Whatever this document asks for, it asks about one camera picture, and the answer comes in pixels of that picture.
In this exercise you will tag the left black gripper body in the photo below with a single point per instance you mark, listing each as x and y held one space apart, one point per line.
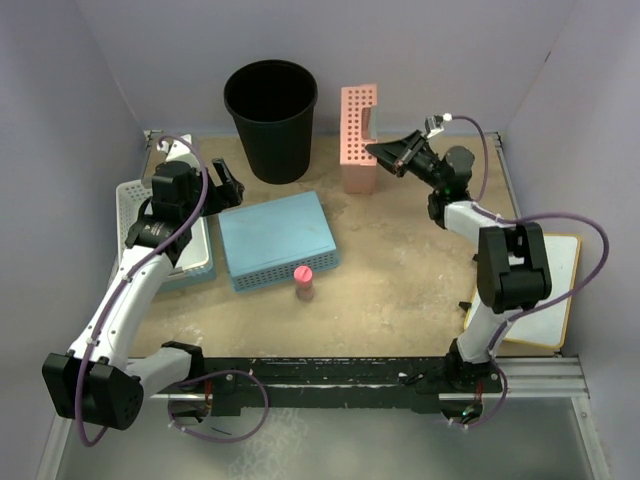
216 199

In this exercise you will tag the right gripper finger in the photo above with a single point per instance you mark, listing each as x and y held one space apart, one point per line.
392 164
401 149

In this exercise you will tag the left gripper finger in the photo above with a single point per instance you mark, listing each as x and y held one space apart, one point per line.
223 172
236 194

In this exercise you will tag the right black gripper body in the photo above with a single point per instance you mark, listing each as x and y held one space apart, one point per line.
424 166

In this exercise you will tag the pink perforated plastic basket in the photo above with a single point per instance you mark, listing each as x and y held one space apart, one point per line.
357 130

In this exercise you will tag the blue perforated plastic basket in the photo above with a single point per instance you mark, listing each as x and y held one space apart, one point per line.
263 244

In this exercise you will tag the large black plastic bucket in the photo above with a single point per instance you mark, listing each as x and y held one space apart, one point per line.
272 105

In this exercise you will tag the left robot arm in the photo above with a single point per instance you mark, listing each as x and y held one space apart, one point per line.
95 379

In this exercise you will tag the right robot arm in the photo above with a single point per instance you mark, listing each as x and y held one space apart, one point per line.
450 206

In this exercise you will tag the white perforated plastic basket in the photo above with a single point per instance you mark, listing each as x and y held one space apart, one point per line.
130 196

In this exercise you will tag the light blue basket under white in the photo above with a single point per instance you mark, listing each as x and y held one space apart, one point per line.
200 275

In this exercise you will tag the pink capped small bottle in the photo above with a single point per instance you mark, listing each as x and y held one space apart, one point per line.
303 277

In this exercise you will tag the black marker clip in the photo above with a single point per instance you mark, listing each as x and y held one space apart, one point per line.
465 305

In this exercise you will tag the yellow framed whiteboard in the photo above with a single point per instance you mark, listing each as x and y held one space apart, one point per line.
522 288

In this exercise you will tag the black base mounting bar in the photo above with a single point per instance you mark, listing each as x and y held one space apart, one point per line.
230 394

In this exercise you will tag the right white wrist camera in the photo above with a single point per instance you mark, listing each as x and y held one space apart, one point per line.
434 125

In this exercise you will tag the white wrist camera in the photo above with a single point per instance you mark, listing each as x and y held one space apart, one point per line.
434 125
176 150

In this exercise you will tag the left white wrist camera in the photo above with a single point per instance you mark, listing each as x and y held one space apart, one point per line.
176 150

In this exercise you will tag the aluminium extrusion rail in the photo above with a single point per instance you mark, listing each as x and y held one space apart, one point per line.
542 377

